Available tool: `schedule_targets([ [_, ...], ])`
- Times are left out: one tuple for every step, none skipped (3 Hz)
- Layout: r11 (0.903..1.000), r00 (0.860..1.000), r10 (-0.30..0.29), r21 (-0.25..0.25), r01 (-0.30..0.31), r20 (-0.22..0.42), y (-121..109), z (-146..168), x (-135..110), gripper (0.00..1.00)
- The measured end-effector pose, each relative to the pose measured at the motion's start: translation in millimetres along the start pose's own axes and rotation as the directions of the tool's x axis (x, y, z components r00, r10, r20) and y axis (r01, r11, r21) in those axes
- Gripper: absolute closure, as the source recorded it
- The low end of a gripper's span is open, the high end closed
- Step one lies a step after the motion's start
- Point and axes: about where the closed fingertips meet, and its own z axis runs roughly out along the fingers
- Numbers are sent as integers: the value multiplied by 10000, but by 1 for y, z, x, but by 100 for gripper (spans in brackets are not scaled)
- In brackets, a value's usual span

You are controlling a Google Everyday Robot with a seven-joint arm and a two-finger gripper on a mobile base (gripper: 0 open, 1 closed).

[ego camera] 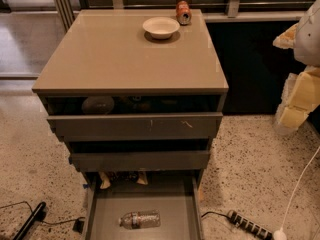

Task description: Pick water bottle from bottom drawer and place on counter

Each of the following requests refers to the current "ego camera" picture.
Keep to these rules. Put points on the grey drawer cabinet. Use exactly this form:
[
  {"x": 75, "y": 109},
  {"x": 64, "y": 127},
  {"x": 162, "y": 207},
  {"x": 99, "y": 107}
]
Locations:
[{"x": 108, "y": 53}]

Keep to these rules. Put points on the snack bags in drawer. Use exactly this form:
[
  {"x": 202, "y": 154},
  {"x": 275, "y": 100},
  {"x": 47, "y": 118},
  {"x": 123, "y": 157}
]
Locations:
[{"x": 107, "y": 178}]

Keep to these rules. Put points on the grey drawer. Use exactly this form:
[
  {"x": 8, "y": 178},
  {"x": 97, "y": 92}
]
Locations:
[
  {"x": 140, "y": 161},
  {"x": 136, "y": 126},
  {"x": 173, "y": 196}
]

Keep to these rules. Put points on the black power strip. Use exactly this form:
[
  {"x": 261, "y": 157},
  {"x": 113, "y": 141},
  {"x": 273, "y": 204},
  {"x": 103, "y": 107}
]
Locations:
[{"x": 249, "y": 226}]

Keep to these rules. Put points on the dark round object in drawer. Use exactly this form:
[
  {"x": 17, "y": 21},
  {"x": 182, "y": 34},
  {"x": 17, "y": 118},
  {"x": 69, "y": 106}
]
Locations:
[{"x": 98, "y": 105}]

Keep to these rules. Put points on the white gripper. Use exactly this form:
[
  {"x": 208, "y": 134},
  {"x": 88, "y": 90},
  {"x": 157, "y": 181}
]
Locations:
[{"x": 308, "y": 39}]

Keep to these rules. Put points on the white plug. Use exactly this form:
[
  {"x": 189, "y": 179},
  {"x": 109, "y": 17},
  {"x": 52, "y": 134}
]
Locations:
[{"x": 279, "y": 235}]

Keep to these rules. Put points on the black adapter on floor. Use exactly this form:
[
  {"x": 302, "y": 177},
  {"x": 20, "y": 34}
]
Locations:
[{"x": 78, "y": 225}]

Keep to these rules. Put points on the clear plastic water bottle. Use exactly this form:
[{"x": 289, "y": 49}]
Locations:
[{"x": 140, "y": 220}]

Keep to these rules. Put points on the orange soda can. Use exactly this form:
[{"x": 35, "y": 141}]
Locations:
[{"x": 183, "y": 13}]

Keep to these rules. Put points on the grey middle drawer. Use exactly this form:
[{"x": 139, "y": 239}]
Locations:
[{"x": 140, "y": 161}]

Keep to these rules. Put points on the black bar on floor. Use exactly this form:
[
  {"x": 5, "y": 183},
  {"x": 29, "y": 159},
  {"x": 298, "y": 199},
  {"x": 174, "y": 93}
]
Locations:
[{"x": 37, "y": 215}]

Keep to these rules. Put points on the grey top drawer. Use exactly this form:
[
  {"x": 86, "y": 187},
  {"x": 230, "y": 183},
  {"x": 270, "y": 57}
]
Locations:
[{"x": 136, "y": 126}]

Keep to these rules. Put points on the white paper bowl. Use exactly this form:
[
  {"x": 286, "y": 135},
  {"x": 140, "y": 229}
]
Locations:
[{"x": 161, "y": 27}]

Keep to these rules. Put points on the grey bottom drawer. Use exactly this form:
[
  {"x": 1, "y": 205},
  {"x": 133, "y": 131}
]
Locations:
[{"x": 173, "y": 196}]

